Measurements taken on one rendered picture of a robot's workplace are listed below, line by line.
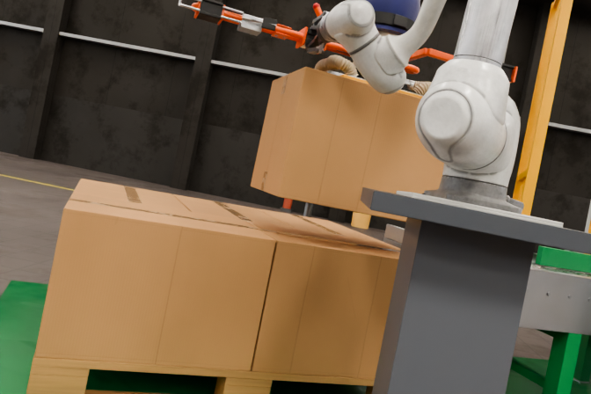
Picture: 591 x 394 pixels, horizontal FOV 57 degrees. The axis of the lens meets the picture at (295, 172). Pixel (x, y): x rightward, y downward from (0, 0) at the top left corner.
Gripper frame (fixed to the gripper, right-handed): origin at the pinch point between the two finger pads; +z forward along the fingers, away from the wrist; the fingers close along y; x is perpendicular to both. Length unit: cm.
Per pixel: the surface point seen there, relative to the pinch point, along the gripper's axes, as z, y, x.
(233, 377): -20, 108, -9
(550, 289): -35, 66, 87
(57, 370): -20, 109, -57
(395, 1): -10.9, -17.4, 23.4
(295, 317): -20, 88, 7
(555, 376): -33, 95, 99
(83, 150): 960, 83, -96
